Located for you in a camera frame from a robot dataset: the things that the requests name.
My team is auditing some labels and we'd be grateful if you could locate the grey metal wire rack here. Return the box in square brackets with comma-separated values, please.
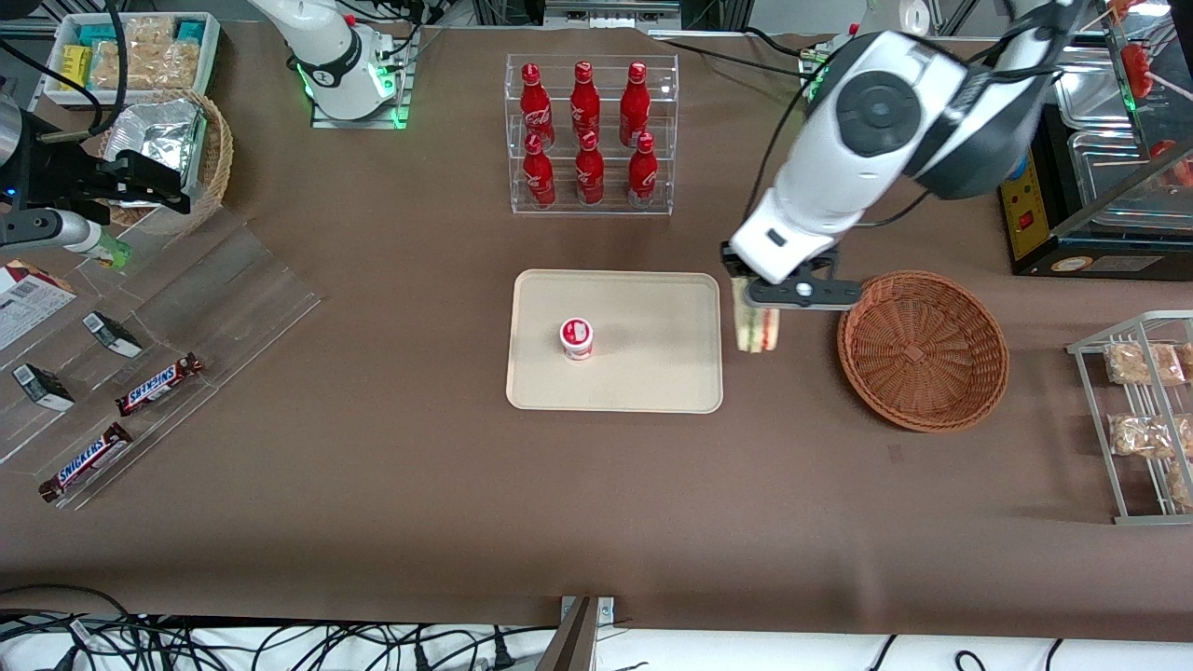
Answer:
[1066, 309, 1193, 526]

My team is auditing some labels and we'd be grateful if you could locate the brown Snickers bar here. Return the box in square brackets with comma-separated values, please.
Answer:
[37, 421, 134, 505]
[114, 351, 205, 418]

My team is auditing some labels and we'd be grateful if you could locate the beige plastic tray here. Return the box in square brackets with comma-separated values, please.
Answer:
[504, 268, 725, 415]

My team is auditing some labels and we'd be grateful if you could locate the silver foil package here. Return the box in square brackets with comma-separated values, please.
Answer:
[110, 99, 208, 211]

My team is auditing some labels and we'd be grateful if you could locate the white plastic bin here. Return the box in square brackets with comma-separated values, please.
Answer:
[42, 10, 223, 110]

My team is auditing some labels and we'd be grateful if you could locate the black food warmer case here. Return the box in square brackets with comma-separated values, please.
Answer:
[997, 26, 1193, 278]

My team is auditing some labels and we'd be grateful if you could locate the brown wicker basket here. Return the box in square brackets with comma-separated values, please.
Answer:
[836, 269, 1011, 434]

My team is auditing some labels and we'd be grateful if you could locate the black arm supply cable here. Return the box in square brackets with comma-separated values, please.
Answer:
[648, 26, 832, 83]

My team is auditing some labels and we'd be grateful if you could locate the light wicker basket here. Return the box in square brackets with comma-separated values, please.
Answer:
[96, 89, 235, 229]

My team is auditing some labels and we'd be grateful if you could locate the dark metal bracket bar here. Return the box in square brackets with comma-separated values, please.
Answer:
[535, 596, 599, 671]

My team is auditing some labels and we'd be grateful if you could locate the red skewered food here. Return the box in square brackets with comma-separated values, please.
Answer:
[1121, 41, 1158, 101]

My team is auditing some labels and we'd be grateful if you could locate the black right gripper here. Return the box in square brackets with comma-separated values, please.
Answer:
[0, 110, 193, 216]

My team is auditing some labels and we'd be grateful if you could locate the aluminium frame profile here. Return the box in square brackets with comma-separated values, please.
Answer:
[541, 0, 683, 31]

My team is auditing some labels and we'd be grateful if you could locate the black looped cable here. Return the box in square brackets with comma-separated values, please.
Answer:
[0, 0, 130, 143]

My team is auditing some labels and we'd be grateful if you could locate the clear acrylic bottle rack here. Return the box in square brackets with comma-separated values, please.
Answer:
[504, 52, 680, 218]

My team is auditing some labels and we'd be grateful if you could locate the small black white box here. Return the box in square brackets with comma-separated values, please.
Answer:
[81, 310, 144, 360]
[11, 363, 76, 413]

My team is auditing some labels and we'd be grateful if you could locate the red white printed carton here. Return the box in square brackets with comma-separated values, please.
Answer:
[0, 258, 78, 352]

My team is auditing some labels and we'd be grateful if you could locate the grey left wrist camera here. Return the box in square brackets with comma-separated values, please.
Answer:
[746, 278, 864, 312]

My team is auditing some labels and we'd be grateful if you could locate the red white yogurt cup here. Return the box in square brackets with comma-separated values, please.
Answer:
[558, 317, 597, 363]

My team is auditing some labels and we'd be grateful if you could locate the large steel pan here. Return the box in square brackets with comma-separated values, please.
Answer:
[1051, 45, 1136, 132]

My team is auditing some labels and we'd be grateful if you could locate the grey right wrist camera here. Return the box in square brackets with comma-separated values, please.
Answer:
[0, 209, 105, 254]

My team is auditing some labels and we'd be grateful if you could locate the small steel pan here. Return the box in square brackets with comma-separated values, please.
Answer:
[1066, 130, 1193, 220]

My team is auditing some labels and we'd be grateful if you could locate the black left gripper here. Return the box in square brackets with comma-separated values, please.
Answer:
[720, 240, 841, 306]

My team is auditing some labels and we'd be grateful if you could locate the clear acrylic tiered stand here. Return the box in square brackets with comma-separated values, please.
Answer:
[0, 207, 323, 513]

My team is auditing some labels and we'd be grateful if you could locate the red cola bottle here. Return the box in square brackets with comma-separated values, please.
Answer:
[626, 131, 660, 211]
[619, 62, 651, 148]
[521, 131, 557, 211]
[573, 130, 606, 207]
[518, 62, 556, 152]
[569, 61, 603, 143]

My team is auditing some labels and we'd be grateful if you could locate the green plastic bottle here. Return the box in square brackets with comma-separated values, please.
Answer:
[86, 235, 133, 270]

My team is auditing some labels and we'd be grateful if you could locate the black cable bundle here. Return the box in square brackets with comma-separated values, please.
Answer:
[0, 584, 560, 671]

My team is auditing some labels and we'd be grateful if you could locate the yellow snack box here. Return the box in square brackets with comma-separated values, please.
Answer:
[59, 44, 93, 93]

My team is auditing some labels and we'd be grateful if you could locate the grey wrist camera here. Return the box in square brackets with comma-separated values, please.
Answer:
[0, 209, 105, 254]
[746, 278, 864, 312]

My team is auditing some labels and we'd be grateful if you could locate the clear bag of crackers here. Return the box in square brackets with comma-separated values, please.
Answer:
[90, 16, 203, 92]

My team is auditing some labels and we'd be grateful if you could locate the triangular sandwich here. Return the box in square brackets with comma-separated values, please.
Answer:
[734, 280, 782, 354]

